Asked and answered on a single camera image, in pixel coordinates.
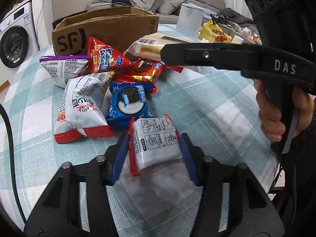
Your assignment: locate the beige wafer packet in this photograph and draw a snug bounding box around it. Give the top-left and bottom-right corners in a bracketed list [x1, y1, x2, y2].
[123, 33, 192, 62]

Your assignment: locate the pile of dark clothes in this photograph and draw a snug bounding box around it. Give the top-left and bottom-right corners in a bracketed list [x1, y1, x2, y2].
[111, 0, 159, 12]

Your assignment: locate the red crisp snack bag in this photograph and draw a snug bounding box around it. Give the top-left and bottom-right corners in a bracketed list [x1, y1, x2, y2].
[87, 36, 135, 74]

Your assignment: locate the yellow plastic bag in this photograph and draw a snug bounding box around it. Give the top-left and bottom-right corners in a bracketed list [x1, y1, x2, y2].
[198, 20, 232, 43]

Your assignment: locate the white noodle snack bag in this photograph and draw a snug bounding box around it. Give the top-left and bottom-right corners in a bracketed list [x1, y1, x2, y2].
[54, 71, 115, 144]

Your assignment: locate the white trash bin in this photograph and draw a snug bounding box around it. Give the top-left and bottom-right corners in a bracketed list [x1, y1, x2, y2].
[176, 3, 204, 38]

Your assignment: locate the blue oreo cookie packet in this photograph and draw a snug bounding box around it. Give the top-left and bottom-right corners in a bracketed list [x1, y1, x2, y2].
[105, 82, 154, 130]

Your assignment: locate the grey pillow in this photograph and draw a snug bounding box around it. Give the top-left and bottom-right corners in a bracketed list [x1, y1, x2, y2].
[156, 0, 187, 16]

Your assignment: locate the purple white snack bag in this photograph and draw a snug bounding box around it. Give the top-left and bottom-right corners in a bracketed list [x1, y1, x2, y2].
[39, 55, 89, 88]

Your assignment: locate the white washing machine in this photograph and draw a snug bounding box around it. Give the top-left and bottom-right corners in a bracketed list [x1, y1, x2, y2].
[1, 0, 39, 69]

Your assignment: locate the black cable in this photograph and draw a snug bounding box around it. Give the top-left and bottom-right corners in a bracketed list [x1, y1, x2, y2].
[0, 103, 27, 224]

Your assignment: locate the dark jacket on counter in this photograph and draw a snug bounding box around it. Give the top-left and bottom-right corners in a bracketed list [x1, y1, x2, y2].
[219, 8, 256, 25]

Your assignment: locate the white red small packet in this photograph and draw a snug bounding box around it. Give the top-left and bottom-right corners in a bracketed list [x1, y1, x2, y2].
[129, 114, 182, 177]

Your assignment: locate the white paper roll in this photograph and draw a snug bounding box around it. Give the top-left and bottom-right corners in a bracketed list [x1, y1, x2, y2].
[231, 35, 244, 44]

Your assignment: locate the red oreo cookie packet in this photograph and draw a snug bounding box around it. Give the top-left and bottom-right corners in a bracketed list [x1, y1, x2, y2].
[113, 59, 183, 94]

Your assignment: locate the right hand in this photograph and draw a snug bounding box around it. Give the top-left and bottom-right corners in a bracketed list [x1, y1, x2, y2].
[254, 79, 314, 142]

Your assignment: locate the brown SF cardboard box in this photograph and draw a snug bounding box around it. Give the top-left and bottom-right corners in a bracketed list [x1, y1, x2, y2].
[51, 7, 160, 56]

